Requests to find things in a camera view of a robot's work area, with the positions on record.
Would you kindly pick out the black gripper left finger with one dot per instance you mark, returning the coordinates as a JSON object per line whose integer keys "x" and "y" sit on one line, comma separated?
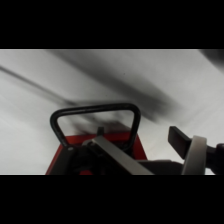
{"x": 113, "y": 156}

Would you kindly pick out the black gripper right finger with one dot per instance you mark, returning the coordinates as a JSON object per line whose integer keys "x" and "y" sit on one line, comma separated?
{"x": 196, "y": 156}

